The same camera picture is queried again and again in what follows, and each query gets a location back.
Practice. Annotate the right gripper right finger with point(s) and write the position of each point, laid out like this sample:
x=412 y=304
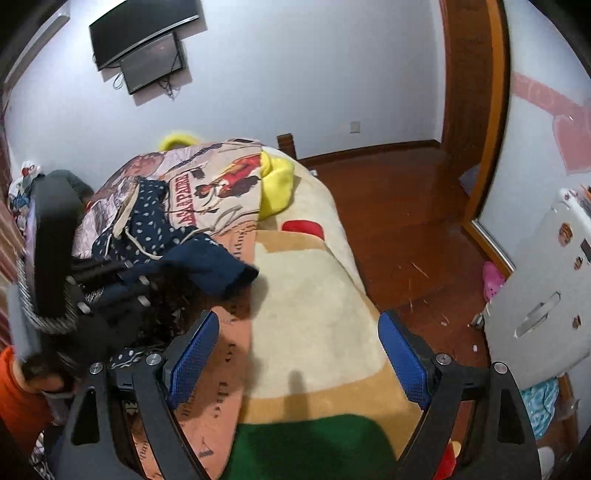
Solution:
x=499 y=441

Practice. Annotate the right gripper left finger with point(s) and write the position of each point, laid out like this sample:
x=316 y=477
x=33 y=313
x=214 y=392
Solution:
x=97 y=442

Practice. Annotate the navy patterned hooded garment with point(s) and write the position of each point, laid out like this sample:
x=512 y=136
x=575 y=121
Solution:
x=160 y=270

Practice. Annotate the striped red brown curtain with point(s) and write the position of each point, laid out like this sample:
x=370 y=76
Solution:
x=11 y=241

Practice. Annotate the grey neck pillow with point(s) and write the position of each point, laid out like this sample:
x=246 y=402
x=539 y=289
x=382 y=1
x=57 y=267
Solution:
x=83 y=191

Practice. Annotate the pink slipper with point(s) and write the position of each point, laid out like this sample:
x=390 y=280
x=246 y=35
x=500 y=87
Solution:
x=493 y=280

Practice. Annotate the newspaper print bed quilt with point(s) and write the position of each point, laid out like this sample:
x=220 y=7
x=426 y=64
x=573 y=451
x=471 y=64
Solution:
x=215 y=187

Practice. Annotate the cream and tan fleece blanket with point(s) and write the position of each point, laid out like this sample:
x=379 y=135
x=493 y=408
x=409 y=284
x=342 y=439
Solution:
x=321 y=398

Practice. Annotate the yellow plush blanket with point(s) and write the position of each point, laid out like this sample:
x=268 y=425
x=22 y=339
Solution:
x=277 y=184

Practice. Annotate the brown wooden wardrobe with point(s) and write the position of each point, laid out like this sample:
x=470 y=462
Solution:
x=477 y=91

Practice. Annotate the small black wall monitor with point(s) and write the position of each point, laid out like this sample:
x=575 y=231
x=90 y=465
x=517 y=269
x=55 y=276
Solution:
x=153 y=63

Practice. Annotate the white wall air conditioner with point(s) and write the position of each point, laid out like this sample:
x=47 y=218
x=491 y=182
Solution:
x=26 y=27

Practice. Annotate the large black wall television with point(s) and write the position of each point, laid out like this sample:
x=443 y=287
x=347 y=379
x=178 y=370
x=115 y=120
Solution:
x=132 y=23

